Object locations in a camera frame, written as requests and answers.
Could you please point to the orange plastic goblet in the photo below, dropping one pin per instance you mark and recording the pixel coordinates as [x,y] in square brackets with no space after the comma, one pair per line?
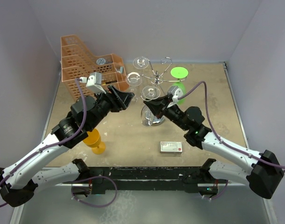
[94,142]

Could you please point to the small white card box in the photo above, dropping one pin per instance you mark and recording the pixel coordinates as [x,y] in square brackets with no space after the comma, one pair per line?
[171,147]

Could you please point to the clear wine glass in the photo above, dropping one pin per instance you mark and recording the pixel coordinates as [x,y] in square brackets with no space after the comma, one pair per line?
[134,80]
[148,95]
[141,62]

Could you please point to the orange plastic file organizer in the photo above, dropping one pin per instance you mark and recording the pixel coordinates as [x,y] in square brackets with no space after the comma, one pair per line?
[78,61]

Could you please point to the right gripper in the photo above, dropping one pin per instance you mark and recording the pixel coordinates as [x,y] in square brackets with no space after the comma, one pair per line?
[157,105]

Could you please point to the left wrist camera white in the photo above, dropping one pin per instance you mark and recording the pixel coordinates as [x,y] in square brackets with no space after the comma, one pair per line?
[93,82]

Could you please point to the chrome wine glass rack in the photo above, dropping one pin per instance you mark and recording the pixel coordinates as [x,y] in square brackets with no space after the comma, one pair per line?
[156,79]

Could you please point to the green plastic goblet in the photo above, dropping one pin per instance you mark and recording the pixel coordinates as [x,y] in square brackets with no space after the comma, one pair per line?
[180,74]

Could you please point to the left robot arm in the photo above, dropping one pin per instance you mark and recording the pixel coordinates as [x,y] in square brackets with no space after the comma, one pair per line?
[20,181]

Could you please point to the black mounting frame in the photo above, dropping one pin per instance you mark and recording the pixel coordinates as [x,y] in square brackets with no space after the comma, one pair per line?
[186,179]

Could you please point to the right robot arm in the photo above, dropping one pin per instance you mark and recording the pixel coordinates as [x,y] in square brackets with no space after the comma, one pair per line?
[260,171]

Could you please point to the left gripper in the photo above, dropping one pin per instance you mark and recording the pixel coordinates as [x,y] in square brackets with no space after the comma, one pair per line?
[119,100]

